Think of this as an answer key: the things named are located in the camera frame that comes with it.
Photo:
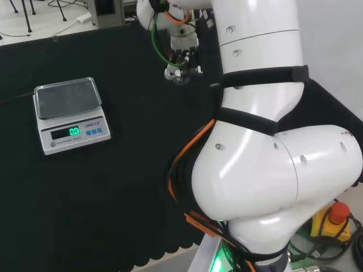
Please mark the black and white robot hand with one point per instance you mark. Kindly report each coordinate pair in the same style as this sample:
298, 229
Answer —
184, 42

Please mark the electronic balance with steel pan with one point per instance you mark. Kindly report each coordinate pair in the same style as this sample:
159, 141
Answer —
71, 124

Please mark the black bench cloth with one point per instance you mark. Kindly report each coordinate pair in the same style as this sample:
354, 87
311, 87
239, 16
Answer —
113, 184

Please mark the clear glass beaker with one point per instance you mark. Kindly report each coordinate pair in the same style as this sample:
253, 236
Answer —
182, 81

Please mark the black tripod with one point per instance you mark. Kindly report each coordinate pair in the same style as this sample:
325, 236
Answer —
28, 17

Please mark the yellow stop button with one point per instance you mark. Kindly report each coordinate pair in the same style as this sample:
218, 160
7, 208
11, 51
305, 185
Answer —
334, 221

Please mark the white power strip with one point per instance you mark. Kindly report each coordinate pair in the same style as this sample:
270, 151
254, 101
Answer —
84, 17

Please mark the grey metal column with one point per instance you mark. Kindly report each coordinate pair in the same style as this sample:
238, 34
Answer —
106, 14

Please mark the clear cloth clip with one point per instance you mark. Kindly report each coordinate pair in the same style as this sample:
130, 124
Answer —
55, 39

